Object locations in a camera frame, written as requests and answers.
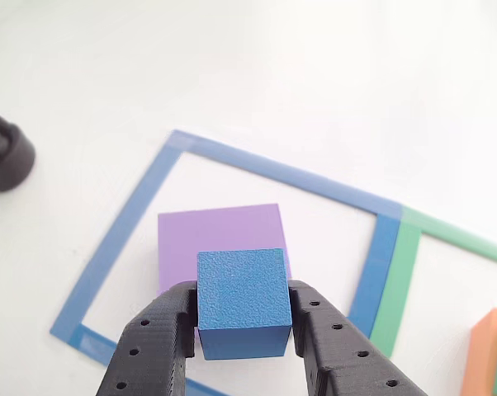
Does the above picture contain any blue tape square frame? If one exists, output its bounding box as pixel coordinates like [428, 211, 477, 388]
[50, 129, 405, 396]

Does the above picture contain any green tape square frame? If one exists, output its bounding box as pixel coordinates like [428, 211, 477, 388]
[367, 205, 497, 359]

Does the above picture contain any black camera tripod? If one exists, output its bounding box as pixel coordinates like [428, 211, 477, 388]
[0, 102, 37, 193]

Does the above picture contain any purple square block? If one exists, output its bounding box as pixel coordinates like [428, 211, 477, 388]
[156, 202, 291, 343]

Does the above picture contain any small blue cube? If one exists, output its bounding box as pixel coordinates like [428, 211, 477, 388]
[196, 247, 293, 362]

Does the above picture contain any orange square block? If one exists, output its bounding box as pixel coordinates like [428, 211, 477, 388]
[461, 307, 497, 396]

